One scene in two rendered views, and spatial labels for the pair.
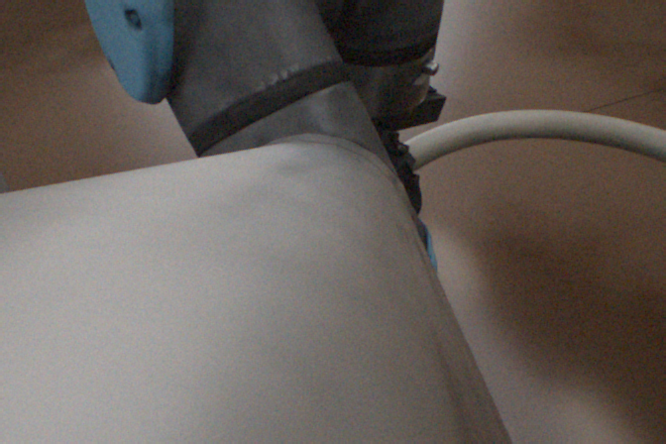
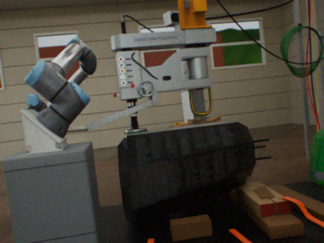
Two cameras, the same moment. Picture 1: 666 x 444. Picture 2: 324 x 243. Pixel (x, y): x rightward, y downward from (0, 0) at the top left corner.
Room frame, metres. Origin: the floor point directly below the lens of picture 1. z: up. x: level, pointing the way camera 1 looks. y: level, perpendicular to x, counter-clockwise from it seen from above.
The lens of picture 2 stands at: (-1.31, 2.06, 1.03)
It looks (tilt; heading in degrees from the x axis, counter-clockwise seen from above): 3 degrees down; 286
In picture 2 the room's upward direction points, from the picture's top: 6 degrees counter-clockwise
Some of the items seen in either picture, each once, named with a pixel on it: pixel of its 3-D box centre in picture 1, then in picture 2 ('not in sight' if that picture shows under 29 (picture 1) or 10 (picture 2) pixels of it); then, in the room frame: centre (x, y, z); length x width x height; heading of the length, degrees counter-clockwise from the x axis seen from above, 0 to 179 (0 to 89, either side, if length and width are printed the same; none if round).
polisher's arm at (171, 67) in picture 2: not in sight; (171, 76); (-0.63, -0.71, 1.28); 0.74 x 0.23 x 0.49; 28
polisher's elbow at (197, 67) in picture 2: not in sight; (197, 69); (-0.86, -0.85, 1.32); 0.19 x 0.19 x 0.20
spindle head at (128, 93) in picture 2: not in sight; (137, 77); (-0.35, -0.58, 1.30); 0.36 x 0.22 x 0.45; 28
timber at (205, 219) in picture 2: not in sight; (190, 227); (-0.79, -0.15, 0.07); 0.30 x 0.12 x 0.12; 22
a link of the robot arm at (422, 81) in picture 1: (373, 62); not in sight; (0.38, -0.03, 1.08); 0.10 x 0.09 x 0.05; 58
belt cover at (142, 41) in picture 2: not in sight; (162, 42); (-0.59, -0.71, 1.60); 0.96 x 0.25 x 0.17; 28
